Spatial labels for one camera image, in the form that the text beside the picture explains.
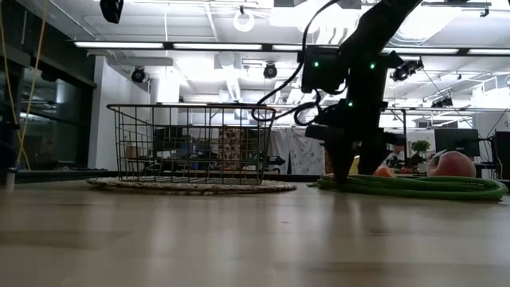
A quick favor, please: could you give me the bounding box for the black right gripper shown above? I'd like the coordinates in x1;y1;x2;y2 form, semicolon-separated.
305;101;403;187

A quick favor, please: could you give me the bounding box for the small yellow orange fruit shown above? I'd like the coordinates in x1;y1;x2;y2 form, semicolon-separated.
372;165;397;179

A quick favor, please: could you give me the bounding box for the green long beans bunch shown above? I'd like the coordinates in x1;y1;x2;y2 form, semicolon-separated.
316;174;509;202

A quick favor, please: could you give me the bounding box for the pink peach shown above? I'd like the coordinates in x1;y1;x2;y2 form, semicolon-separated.
426;150;477;179

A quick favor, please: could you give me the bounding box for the wire basket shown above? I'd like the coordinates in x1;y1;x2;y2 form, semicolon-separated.
106;103;277;186

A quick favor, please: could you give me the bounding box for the long ceiling light bar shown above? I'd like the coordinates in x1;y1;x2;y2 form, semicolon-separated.
73;40;510;57

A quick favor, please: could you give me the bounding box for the person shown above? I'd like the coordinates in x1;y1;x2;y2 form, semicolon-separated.
384;143;406;168

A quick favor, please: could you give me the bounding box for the white patterned hanging cloth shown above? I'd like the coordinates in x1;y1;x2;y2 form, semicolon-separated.
286;127;327;175

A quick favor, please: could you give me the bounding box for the potted green plant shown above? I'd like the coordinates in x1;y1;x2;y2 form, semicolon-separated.
410;139;432;173

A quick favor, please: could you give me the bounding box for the black ceiling spotlight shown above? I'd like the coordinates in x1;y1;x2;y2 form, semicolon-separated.
131;66;147;85
262;62;279;80

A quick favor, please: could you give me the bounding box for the black computer monitor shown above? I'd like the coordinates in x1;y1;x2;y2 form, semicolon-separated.
493;130;510;180
433;128;481;158

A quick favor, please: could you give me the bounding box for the black track light cluster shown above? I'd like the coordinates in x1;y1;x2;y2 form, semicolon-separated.
389;58;425;83
430;95;454;109

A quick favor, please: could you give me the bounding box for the brown spotted hanging cloth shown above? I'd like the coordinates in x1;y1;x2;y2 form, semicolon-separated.
218;127;245;171

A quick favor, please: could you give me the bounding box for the round woven placemat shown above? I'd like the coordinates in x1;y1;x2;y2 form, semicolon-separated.
85;175;298;197

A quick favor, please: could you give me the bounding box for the black metal stand frame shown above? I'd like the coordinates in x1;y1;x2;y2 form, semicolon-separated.
382;106;408;168

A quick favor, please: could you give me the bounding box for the yellow cable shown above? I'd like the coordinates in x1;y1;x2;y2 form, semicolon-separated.
0;7;32;172
16;11;45;164

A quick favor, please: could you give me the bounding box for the white ring lamp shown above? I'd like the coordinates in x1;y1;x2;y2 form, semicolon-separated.
232;9;256;33

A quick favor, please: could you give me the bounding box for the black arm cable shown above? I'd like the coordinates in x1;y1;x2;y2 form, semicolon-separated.
250;0;343;127

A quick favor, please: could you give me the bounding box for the black metal table frame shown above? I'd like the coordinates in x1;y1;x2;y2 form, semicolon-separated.
14;169;510;193

